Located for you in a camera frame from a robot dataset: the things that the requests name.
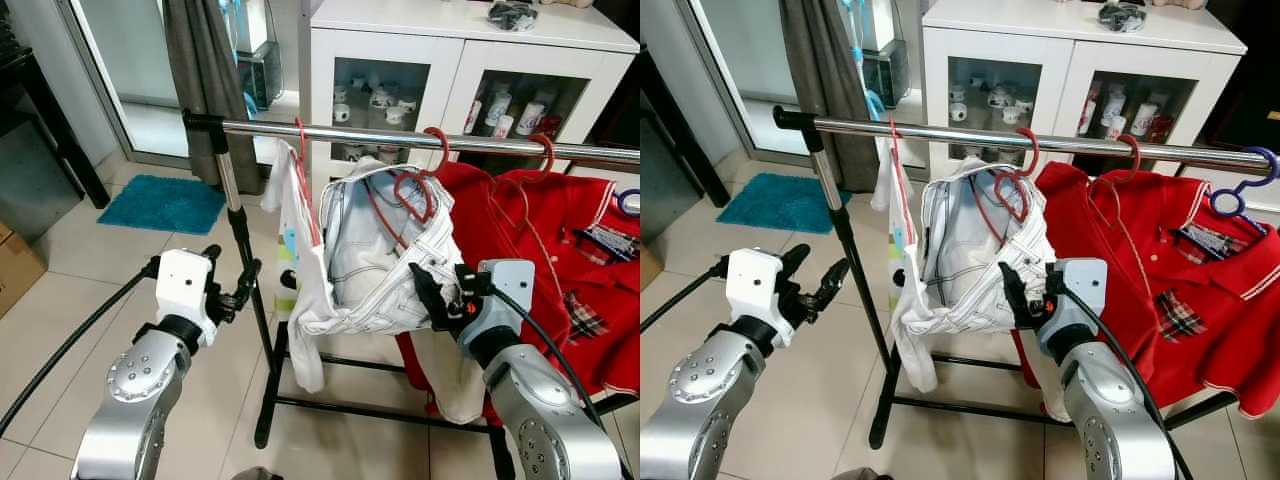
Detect white glass-door cabinet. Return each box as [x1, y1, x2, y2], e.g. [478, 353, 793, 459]
[920, 0, 1249, 186]
[298, 0, 641, 196]

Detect black chrome clothes rack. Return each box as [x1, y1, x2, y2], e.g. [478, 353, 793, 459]
[183, 110, 641, 480]
[772, 105, 1280, 451]

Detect teal floor mat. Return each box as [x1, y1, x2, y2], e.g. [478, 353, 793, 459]
[716, 172, 851, 234]
[97, 175, 228, 236]

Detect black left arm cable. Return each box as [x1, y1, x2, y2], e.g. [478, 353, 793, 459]
[0, 258, 161, 436]
[640, 258, 729, 336]

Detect black bundle on cabinet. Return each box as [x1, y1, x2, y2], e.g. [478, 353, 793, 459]
[487, 0, 539, 31]
[1097, 2, 1148, 33]

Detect red wire hanger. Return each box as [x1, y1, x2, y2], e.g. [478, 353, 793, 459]
[488, 132, 566, 301]
[968, 126, 1043, 246]
[293, 118, 326, 246]
[1085, 132, 1156, 291]
[362, 126, 453, 251]
[887, 115, 917, 241]

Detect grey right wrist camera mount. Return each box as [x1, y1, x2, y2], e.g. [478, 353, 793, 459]
[1045, 258, 1109, 346]
[462, 258, 536, 346]

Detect white hanging garment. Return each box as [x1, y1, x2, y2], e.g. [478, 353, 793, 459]
[262, 140, 331, 393]
[870, 140, 941, 393]

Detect red polo shirt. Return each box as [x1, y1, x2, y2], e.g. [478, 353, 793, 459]
[1010, 160, 1280, 419]
[395, 160, 641, 426]

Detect white denim jeans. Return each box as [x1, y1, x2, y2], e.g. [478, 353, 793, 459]
[317, 158, 491, 426]
[915, 155, 1076, 423]

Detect dark cabinet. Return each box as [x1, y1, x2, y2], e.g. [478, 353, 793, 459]
[0, 10, 111, 246]
[640, 45, 731, 246]

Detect grey curtain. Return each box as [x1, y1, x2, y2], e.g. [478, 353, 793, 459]
[163, 0, 263, 196]
[780, 0, 881, 193]

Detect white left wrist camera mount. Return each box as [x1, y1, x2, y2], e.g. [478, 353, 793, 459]
[155, 248, 221, 323]
[726, 247, 793, 323]

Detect glass sliding door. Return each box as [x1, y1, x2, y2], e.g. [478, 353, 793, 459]
[55, 0, 301, 169]
[672, 0, 926, 166]

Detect black box appliance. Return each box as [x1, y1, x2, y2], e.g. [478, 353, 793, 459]
[862, 40, 909, 109]
[238, 45, 283, 109]

